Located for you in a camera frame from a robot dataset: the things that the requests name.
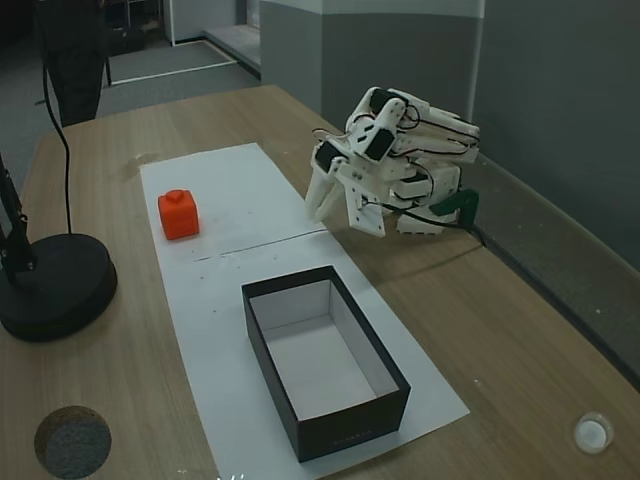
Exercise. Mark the orange cube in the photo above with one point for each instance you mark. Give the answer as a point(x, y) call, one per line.
point(179, 215)

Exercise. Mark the dark box white inside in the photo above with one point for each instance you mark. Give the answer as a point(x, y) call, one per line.
point(330, 350)

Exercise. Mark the white paper sheet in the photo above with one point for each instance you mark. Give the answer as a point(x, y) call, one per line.
point(240, 200)
point(210, 340)

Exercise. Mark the green table clamp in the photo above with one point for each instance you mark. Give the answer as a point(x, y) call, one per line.
point(457, 201)

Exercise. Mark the person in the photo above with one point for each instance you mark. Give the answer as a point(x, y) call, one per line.
point(75, 65)

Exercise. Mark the black round lamp base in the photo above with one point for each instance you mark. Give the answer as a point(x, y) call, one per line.
point(55, 290)

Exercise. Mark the small white round cap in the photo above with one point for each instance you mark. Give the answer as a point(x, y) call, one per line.
point(592, 432)

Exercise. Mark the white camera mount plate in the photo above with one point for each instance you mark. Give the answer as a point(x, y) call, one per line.
point(367, 220)

